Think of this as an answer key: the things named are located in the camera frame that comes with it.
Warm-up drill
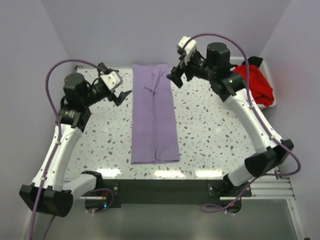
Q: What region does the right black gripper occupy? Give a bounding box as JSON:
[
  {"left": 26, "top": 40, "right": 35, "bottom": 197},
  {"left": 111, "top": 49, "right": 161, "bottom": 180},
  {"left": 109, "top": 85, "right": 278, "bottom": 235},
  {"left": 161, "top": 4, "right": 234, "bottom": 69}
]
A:
[{"left": 166, "top": 50, "right": 215, "bottom": 89}]

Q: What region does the purple t shirt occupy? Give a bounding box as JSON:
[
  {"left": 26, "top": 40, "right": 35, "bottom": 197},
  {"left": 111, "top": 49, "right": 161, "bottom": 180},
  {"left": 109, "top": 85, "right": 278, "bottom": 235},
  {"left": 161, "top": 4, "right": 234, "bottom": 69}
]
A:
[{"left": 131, "top": 64, "right": 180, "bottom": 165}]

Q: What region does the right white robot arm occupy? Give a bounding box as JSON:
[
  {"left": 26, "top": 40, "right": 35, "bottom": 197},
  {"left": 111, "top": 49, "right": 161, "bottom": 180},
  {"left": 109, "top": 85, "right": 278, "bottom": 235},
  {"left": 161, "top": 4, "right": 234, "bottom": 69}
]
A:
[{"left": 167, "top": 40, "right": 294, "bottom": 197}]

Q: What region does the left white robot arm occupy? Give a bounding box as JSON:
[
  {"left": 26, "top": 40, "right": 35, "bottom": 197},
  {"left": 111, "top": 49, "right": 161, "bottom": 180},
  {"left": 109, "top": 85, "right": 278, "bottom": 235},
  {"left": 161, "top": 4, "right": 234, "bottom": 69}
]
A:
[{"left": 19, "top": 70, "right": 130, "bottom": 217}]

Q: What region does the white plastic basket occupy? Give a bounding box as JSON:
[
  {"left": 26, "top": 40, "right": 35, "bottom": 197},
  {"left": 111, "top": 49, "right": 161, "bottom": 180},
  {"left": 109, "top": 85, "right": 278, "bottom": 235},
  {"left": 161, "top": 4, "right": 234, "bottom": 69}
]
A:
[{"left": 228, "top": 56, "right": 278, "bottom": 111}]

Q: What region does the black t shirt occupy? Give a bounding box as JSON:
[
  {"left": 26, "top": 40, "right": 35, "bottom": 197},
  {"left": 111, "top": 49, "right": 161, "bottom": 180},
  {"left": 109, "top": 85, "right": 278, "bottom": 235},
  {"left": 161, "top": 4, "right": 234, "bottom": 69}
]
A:
[{"left": 247, "top": 56, "right": 263, "bottom": 68}]

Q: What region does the red t shirt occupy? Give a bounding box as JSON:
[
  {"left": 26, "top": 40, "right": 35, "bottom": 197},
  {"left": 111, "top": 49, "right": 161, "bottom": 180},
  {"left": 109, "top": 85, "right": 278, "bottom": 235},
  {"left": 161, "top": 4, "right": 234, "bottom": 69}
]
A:
[{"left": 249, "top": 65, "right": 275, "bottom": 107}]

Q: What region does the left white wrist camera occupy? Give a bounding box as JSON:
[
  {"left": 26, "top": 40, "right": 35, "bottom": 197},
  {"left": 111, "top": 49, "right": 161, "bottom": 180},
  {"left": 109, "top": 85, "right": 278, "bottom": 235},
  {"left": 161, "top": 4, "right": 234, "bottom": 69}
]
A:
[{"left": 100, "top": 71, "right": 123, "bottom": 93}]

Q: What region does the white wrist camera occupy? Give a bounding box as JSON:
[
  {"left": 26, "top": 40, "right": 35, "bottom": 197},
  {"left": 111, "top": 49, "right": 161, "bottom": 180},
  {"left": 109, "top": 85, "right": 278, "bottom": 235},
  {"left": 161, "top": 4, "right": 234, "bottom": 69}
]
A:
[
  {"left": 100, "top": 71, "right": 123, "bottom": 93},
  {"left": 177, "top": 36, "right": 197, "bottom": 65}
]

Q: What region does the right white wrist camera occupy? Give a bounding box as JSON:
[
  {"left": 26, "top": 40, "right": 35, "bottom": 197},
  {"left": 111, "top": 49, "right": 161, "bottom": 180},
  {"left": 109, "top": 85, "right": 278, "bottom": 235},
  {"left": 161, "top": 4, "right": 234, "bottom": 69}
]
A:
[{"left": 177, "top": 36, "right": 197, "bottom": 65}]

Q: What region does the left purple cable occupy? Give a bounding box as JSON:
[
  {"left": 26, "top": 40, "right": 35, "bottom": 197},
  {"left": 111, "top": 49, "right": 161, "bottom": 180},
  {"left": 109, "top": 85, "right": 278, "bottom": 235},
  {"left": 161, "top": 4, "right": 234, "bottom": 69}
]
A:
[{"left": 27, "top": 59, "right": 115, "bottom": 240}]

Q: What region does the purple cable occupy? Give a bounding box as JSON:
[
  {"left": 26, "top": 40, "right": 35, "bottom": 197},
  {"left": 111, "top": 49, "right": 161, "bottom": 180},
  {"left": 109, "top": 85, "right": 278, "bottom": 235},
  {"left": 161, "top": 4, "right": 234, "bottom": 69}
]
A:
[
  {"left": 27, "top": 59, "right": 115, "bottom": 240},
  {"left": 183, "top": 32, "right": 302, "bottom": 213}
]

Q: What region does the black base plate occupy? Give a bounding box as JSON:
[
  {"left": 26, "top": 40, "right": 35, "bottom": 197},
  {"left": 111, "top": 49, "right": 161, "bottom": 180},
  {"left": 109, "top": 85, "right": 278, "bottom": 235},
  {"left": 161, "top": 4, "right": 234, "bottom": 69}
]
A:
[{"left": 83, "top": 178, "right": 252, "bottom": 210}]

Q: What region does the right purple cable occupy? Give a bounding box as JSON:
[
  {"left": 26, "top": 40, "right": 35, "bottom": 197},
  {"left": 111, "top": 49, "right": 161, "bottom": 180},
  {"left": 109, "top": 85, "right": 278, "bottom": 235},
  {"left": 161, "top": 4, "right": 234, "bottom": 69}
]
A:
[{"left": 183, "top": 32, "right": 302, "bottom": 213}]

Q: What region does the aluminium frame rail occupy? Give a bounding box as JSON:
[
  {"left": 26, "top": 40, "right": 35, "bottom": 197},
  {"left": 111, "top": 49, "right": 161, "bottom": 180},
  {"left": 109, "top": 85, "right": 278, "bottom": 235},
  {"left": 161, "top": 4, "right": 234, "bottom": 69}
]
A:
[{"left": 250, "top": 177, "right": 295, "bottom": 200}]

